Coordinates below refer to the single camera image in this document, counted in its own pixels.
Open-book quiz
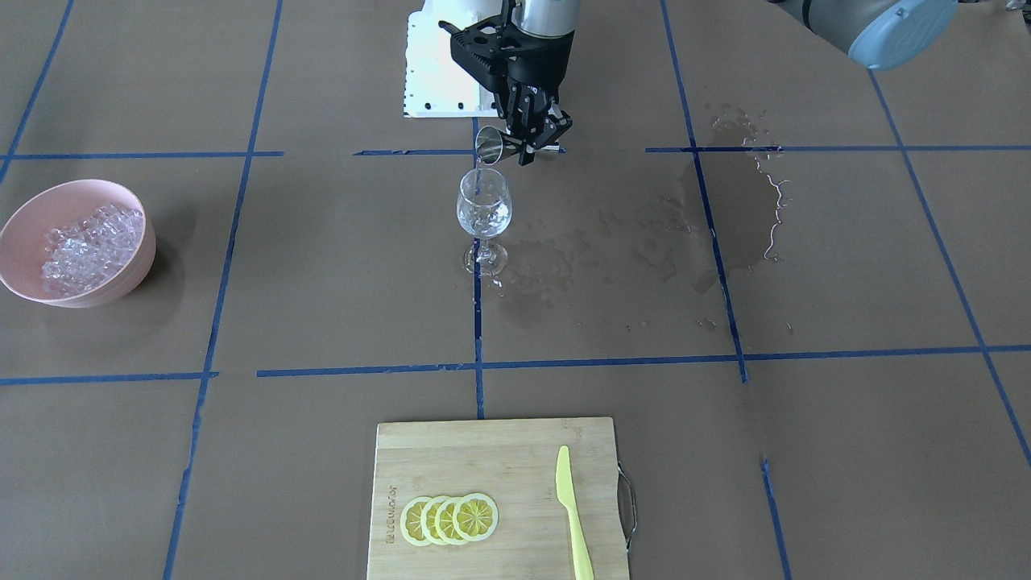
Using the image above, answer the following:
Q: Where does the brown paper table cover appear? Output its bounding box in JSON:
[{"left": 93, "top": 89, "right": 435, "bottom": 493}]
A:
[{"left": 2, "top": 1, "right": 1029, "bottom": 579}]

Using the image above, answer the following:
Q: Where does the white pedestal column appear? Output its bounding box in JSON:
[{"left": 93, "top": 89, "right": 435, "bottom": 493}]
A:
[{"left": 403, "top": 1, "right": 502, "bottom": 118}]

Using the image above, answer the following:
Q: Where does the clear wine glass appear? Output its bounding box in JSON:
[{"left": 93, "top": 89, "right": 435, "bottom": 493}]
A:
[{"left": 456, "top": 168, "right": 512, "bottom": 276}]

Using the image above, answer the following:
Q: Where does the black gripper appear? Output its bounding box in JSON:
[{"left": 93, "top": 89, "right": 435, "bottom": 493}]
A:
[{"left": 501, "top": 32, "right": 574, "bottom": 166}]

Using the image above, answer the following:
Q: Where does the steel jigger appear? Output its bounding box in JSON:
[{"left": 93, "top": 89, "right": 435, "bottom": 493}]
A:
[{"left": 474, "top": 126, "right": 526, "bottom": 166}]

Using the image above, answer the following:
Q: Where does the clear ice cubes pile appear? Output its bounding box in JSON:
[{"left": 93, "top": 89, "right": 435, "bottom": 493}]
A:
[{"left": 41, "top": 203, "right": 145, "bottom": 298}]

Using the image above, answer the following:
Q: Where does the pink bowl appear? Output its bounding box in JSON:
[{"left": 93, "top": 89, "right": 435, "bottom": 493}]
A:
[{"left": 1, "top": 179, "right": 157, "bottom": 309}]

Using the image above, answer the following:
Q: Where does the bamboo cutting board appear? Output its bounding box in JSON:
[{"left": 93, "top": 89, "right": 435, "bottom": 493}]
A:
[{"left": 366, "top": 417, "right": 631, "bottom": 579}]

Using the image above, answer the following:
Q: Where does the yellow plastic knife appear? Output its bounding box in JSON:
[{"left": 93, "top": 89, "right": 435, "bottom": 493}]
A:
[{"left": 553, "top": 445, "right": 595, "bottom": 579}]

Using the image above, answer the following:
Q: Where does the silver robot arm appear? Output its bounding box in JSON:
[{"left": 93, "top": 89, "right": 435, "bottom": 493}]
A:
[{"left": 466, "top": 1, "right": 958, "bottom": 165}]

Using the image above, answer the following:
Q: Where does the lemon slice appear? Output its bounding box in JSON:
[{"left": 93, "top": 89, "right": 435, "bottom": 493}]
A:
[
  {"left": 437, "top": 498, "right": 467, "bottom": 545},
  {"left": 401, "top": 496, "right": 433, "bottom": 547},
  {"left": 452, "top": 492, "right": 499, "bottom": 542},
  {"left": 420, "top": 494, "right": 452, "bottom": 545}
]

